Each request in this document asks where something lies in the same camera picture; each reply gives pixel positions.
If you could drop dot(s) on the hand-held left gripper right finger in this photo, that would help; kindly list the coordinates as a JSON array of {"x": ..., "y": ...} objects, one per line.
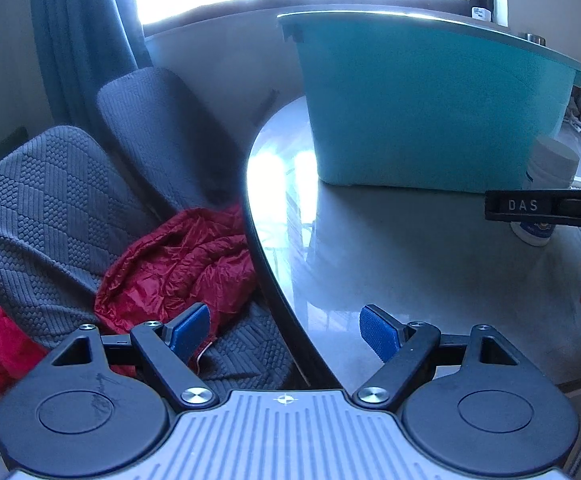
[{"x": 376, "y": 331}]

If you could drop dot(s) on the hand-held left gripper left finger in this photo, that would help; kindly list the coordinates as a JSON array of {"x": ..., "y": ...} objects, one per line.
[{"x": 190, "y": 330}]

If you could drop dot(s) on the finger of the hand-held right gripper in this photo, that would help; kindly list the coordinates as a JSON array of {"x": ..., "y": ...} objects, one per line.
[{"x": 525, "y": 205}]

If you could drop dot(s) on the white plastic bottle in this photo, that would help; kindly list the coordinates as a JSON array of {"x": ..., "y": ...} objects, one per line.
[{"x": 552, "y": 160}]

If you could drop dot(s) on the grey round desktop table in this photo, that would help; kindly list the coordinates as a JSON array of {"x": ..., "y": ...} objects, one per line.
[{"x": 420, "y": 270}]

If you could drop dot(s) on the red puffer jacket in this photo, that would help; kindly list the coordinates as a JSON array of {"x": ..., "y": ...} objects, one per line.
[{"x": 180, "y": 260}]

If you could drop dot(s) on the teal plastic storage bin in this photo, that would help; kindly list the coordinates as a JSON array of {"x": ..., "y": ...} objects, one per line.
[{"x": 420, "y": 110}]

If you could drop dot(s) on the metal cup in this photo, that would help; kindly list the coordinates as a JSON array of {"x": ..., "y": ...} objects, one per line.
[{"x": 532, "y": 38}]

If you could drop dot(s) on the grey textured chair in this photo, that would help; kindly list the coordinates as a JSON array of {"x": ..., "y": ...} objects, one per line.
[
  {"x": 160, "y": 130},
  {"x": 45, "y": 220}
]

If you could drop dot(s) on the red knit cloth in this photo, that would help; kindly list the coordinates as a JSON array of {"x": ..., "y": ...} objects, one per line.
[{"x": 5, "y": 350}]

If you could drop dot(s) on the small white sill object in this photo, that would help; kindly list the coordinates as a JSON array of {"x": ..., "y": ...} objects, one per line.
[{"x": 480, "y": 13}]

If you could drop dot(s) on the teal curtain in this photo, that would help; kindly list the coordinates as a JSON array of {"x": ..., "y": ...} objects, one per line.
[{"x": 85, "y": 45}]

